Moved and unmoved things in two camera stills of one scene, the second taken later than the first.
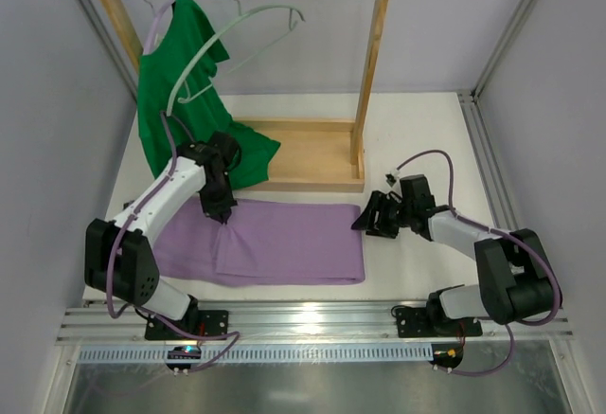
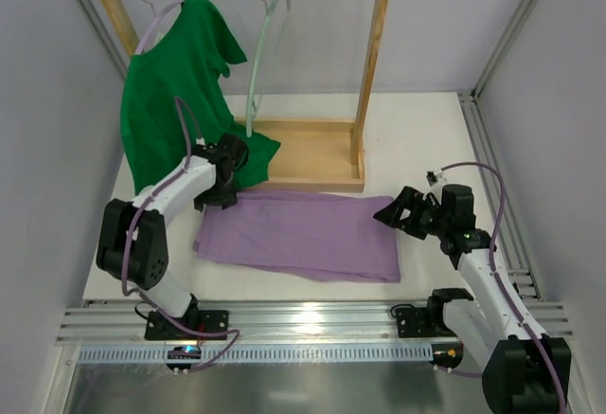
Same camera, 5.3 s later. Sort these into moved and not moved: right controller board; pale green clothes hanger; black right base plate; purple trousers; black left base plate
Moved: purple trousers; pale green clothes hanger
Not moved: right controller board; black left base plate; black right base plate
